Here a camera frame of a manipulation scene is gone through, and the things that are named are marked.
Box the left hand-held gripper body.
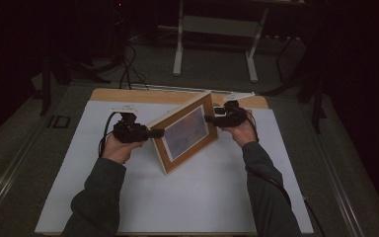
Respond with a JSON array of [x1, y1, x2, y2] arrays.
[[109, 104, 153, 144]]

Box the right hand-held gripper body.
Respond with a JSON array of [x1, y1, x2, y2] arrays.
[[211, 91, 257, 129]]

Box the wooden picture frame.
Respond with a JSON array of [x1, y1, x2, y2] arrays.
[[145, 90, 219, 177]]

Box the person's right hand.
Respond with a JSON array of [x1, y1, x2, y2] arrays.
[[221, 110, 259, 149]]

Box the person's left hand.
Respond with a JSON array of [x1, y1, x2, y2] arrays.
[[101, 132, 145, 165]]

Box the metal strip behind table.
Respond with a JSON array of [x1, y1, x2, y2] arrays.
[[128, 83, 262, 97]]

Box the black rectangular floor plate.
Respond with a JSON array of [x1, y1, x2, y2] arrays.
[[46, 115, 72, 129]]

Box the white table mat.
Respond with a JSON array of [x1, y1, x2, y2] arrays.
[[34, 100, 315, 236]]

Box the black metal stand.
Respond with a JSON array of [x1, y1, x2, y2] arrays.
[[262, 28, 330, 134]]

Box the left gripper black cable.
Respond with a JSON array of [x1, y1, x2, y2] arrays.
[[97, 111, 122, 159]]

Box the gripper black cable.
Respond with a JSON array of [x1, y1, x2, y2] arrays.
[[244, 110, 328, 237], [97, 111, 122, 159]]

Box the black floor cables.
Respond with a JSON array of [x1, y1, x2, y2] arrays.
[[117, 41, 151, 91]]

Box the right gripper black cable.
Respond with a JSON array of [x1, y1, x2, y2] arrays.
[[244, 110, 328, 237]]

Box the white metal desk frame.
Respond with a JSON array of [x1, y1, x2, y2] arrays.
[[172, 0, 271, 84]]

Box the metal floor rail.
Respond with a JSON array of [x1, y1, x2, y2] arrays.
[[0, 123, 48, 226], [299, 104, 365, 237]]

